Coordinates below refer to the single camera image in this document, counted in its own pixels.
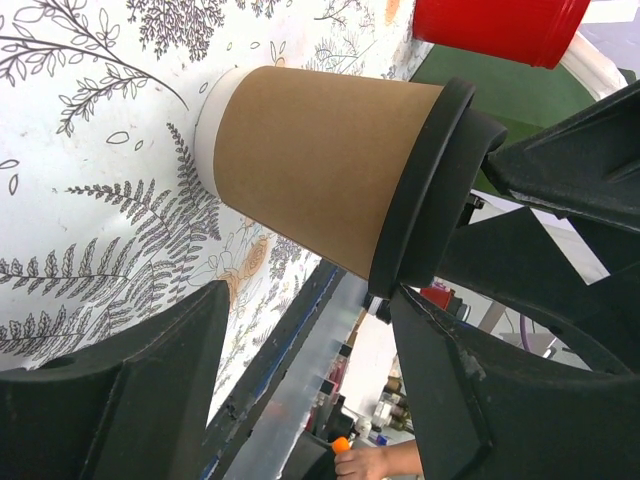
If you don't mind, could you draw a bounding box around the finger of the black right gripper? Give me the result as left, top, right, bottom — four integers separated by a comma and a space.
482, 82, 639, 233
436, 208, 639, 373

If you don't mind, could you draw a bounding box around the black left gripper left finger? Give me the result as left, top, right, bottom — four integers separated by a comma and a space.
1, 281, 230, 479

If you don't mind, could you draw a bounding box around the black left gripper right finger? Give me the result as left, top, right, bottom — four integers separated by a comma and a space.
390, 287, 639, 479

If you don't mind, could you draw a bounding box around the black coffee cup lid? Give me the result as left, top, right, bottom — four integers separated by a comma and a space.
368, 78, 507, 300

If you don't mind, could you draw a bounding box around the brown paper coffee cup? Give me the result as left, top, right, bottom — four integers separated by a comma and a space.
194, 66, 442, 278

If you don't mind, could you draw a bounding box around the brown and green paper bag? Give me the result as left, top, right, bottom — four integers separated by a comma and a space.
411, 46, 595, 145

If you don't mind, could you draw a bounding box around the person's hand in background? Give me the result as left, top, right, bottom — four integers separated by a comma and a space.
335, 440, 423, 480

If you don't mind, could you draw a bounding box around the red straw holder cup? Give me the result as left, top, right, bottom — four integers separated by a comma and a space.
412, 0, 590, 69

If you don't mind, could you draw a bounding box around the floral patterned table mat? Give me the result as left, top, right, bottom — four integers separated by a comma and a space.
1, 1, 429, 410

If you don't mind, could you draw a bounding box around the aluminium frame rail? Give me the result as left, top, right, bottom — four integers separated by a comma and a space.
212, 273, 366, 479

